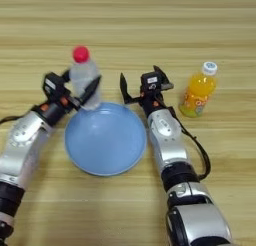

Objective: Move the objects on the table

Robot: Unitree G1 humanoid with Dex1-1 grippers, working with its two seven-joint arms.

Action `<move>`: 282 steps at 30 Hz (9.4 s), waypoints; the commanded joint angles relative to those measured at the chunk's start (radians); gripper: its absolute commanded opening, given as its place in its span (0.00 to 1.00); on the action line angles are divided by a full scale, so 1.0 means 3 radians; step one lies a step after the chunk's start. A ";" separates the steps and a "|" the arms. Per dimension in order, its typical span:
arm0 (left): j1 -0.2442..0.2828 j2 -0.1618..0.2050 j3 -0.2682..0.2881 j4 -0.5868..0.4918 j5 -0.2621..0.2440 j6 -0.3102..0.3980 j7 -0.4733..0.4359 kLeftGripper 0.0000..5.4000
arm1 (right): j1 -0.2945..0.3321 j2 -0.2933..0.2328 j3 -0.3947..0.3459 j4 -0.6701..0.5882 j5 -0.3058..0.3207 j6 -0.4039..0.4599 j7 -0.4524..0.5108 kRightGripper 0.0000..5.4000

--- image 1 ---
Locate clear bottle with red cap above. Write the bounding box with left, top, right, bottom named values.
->
left=68, top=45, right=102, bottom=111

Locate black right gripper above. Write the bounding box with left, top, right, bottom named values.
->
left=119, top=65, right=175, bottom=117

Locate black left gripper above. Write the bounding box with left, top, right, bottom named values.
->
left=34, top=69, right=102, bottom=127

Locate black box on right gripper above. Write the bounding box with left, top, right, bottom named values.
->
left=140, top=71, right=165, bottom=92

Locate orange juice bottle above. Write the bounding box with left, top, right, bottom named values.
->
left=178, top=61, right=219, bottom=119

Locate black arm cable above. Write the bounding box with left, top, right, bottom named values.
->
left=165, top=105, right=212, bottom=182
left=0, top=113, right=34, bottom=125

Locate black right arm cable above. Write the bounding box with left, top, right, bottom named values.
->
left=165, top=105, right=212, bottom=182

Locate blue round plate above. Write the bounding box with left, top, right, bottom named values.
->
left=64, top=101, right=148, bottom=177

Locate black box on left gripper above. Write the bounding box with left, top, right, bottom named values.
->
left=42, top=72, right=67, bottom=99

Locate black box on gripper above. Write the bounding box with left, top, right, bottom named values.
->
left=42, top=72, right=67, bottom=99
left=140, top=71, right=165, bottom=92

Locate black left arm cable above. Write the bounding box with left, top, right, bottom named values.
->
left=0, top=113, right=34, bottom=125

